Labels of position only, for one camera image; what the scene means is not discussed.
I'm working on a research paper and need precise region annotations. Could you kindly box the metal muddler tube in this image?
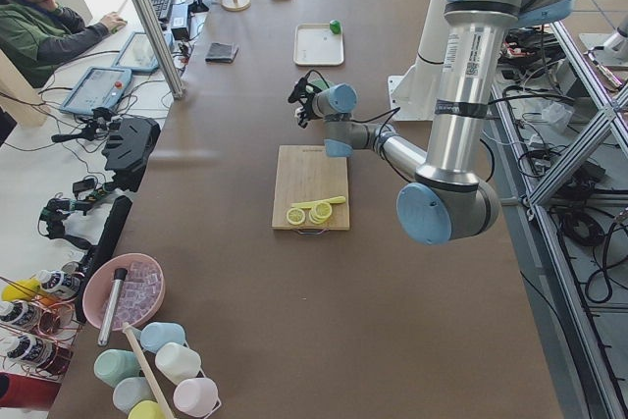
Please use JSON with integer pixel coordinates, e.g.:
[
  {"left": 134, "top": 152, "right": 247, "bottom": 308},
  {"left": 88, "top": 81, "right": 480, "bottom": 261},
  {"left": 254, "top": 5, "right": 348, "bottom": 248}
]
[{"left": 97, "top": 268, "right": 128, "bottom": 347}]

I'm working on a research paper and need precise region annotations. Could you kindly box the yellow plastic cup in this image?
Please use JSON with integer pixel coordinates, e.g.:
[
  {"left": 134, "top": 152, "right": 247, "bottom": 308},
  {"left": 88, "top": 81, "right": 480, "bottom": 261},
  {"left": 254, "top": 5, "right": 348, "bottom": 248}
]
[{"left": 128, "top": 400, "right": 165, "bottom": 419}]

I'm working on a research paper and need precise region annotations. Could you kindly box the lower lemon slice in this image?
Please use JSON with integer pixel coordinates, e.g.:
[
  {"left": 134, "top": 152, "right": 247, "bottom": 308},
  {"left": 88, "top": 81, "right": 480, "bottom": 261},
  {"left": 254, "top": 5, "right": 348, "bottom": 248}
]
[{"left": 286, "top": 207, "right": 306, "bottom": 226}]

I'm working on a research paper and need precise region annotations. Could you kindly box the aluminium frame post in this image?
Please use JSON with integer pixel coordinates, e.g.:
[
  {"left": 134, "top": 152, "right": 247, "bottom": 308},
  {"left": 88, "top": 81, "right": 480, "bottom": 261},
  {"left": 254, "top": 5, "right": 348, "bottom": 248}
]
[{"left": 131, "top": 0, "right": 184, "bottom": 100}]

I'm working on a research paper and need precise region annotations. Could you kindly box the cream rabbit serving tray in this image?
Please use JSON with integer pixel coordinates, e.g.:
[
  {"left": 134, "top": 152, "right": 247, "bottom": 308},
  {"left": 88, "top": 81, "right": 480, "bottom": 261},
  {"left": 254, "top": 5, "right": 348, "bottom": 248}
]
[{"left": 293, "top": 24, "right": 344, "bottom": 67}]

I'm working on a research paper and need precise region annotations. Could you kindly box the yellow plastic knife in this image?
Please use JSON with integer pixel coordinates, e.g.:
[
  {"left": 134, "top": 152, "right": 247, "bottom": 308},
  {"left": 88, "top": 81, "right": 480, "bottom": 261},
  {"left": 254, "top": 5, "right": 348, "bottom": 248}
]
[{"left": 290, "top": 195, "right": 346, "bottom": 209}]

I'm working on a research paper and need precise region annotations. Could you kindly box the upper lemon slice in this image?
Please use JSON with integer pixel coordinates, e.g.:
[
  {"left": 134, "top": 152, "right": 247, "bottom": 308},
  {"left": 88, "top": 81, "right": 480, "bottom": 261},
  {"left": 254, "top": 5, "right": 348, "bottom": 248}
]
[{"left": 308, "top": 203, "right": 333, "bottom": 225}]

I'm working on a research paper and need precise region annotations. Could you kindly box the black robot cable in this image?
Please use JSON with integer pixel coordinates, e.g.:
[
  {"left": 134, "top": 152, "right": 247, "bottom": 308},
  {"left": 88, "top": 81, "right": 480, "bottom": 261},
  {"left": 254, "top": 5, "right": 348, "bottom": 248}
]
[{"left": 348, "top": 106, "right": 497, "bottom": 184}]

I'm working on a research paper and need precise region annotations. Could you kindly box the blue teach pendant tablet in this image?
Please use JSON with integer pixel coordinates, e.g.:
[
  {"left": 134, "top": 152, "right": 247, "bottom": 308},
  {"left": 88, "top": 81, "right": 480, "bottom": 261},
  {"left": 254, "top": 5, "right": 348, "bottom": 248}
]
[{"left": 60, "top": 67, "right": 132, "bottom": 116}]

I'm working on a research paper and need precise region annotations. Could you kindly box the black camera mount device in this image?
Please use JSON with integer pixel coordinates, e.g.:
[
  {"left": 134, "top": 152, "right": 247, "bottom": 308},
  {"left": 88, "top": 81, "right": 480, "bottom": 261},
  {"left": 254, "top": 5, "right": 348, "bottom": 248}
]
[{"left": 102, "top": 117, "right": 161, "bottom": 192}]

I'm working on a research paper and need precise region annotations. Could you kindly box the pale blue plastic cup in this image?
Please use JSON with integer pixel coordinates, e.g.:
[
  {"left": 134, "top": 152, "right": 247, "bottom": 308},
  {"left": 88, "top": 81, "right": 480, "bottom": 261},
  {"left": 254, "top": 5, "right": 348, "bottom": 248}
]
[{"left": 112, "top": 377, "right": 154, "bottom": 414}]

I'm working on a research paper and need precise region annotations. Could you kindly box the grey folded cloth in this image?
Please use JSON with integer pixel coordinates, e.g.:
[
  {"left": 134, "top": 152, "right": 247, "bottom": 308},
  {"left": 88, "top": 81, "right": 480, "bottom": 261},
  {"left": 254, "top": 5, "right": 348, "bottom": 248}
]
[{"left": 205, "top": 42, "right": 239, "bottom": 64}]

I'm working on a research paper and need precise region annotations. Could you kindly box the metal cutting board handle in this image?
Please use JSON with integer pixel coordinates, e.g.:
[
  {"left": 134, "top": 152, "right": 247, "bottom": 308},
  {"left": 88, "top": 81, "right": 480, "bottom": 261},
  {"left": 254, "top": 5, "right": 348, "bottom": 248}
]
[{"left": 294, "top": 229, "right": 327, "bottom": 236}]

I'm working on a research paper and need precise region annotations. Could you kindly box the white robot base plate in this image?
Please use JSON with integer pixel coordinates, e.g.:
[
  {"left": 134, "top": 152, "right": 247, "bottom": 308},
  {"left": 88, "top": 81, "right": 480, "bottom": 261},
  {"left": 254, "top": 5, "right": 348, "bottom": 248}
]
[{"left": 388, "top": 61, "right": 442, "bottom": 122}]

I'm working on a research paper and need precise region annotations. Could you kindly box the green plastic cup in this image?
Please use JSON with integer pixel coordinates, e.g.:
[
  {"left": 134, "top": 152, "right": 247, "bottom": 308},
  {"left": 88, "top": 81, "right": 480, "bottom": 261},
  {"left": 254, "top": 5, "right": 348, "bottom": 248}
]
[{"left": 93, "top": 349, "right": 140, "bottom": 388}]

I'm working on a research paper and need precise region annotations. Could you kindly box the pink plastic cup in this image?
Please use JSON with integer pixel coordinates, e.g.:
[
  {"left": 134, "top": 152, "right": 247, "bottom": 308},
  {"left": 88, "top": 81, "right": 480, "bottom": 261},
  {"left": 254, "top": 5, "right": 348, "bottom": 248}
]
[{"left": 173, "top": 378, "right": 221, "bottom": 418}]

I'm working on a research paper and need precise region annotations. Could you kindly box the wooden cup rack pole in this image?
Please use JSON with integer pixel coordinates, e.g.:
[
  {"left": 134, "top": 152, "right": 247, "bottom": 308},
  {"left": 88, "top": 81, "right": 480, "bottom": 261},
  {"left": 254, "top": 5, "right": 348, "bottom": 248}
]
[{"left": 122, "top": 323, "right": 175, "bottom": 419}]

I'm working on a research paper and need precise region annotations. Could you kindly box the wooden cutting board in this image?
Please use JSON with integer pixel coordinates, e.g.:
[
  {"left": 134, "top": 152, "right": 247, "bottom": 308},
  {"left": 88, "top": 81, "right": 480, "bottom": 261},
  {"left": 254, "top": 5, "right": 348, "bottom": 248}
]
[{"left": 272, "top": 145, "right": 350, "bottom": 231}]

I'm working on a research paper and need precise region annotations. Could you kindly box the person in green jacket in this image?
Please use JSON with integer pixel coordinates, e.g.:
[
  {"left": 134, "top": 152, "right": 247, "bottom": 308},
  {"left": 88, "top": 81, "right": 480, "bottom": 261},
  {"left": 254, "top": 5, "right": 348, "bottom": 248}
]
[{"left": 1, "top": 0, "right": 127, "bottom": 88}]

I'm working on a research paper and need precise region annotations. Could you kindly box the pink bowl of ice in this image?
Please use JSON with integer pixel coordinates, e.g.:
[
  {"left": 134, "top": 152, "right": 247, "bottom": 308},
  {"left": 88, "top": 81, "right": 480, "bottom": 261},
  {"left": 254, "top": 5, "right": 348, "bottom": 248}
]
[{"left": 82, "top": 253, "right": 166, "bottom": 331}]

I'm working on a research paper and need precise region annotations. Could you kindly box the green lime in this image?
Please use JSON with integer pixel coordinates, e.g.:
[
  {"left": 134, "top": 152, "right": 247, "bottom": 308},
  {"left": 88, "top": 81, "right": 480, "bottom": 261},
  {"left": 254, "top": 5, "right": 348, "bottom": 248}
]
[{"left": 329, "top": 20, "right": 341, "bottom": 34}]

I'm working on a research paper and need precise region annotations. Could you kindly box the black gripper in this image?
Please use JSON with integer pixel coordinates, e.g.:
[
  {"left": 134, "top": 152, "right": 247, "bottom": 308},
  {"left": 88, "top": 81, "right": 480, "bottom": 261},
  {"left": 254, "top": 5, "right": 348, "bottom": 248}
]
[{"left": 288, "top": 78, "right": 319, "bottom": 128}]

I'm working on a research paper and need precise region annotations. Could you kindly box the lemon slice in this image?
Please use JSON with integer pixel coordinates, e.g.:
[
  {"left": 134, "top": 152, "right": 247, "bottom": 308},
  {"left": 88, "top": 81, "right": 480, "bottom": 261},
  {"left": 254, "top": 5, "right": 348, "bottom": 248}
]
[
  {"left": 286, "top": 207, "right": 306, "bottom": 226},
  {"left": 308, "top": 203, "right": 333, "bottom": 225}
]

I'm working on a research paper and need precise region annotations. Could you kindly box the aluminium frame rail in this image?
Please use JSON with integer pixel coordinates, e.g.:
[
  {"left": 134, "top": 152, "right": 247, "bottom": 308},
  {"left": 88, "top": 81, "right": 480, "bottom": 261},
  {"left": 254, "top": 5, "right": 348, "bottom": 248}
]
[{"left": 485, "top": 13, "right": 627, "bottom": 418}]

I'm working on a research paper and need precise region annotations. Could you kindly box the white plastic cup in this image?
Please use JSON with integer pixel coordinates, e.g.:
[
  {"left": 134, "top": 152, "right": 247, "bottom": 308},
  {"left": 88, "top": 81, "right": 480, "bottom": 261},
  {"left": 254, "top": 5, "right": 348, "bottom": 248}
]
[{"left": 155, "top": 342, "right": 202, "bottom": 385}]

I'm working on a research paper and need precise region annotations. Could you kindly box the copper wire bottle rack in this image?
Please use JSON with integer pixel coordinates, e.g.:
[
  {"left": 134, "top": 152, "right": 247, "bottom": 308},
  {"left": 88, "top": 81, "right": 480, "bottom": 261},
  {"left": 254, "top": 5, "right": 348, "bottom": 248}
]
[{"left": 1, "top": 277, "right": 81, "bottom": 382}]

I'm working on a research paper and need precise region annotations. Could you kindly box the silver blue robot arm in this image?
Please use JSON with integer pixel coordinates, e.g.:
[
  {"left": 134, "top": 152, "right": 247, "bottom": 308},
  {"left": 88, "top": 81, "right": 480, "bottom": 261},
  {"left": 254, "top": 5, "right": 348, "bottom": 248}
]
[{"left": 288, "top": 0, "right": 575, "bottom": 244}]

